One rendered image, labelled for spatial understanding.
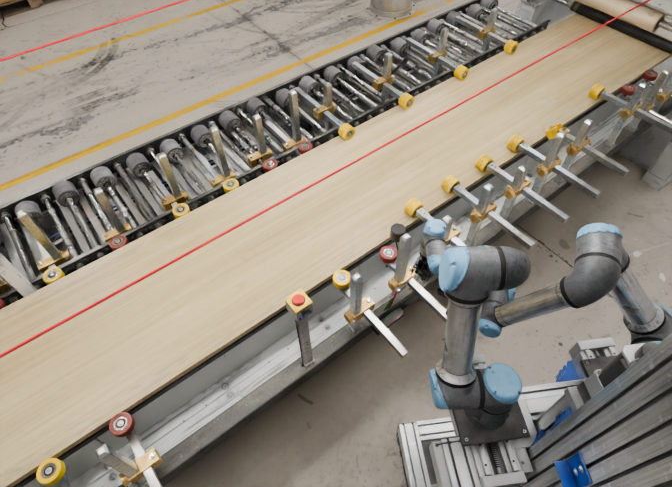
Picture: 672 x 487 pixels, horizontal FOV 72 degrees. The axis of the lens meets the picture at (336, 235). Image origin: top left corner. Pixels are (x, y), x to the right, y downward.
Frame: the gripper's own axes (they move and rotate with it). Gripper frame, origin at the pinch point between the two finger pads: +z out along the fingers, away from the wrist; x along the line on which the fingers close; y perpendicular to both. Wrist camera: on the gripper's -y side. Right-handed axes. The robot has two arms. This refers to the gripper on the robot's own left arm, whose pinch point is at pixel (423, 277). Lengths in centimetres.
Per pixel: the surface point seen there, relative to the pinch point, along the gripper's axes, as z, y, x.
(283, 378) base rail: 30, 57, -34
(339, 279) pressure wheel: 8.7, 14.1, -32.2
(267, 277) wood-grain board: 9, 29, -60
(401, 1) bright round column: 69, -374, -189
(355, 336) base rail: 29.4, 24.3, -17.3
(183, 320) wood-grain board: 11, 64, -77
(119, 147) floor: 96, -54, -293
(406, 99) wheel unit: -2, -108, -61
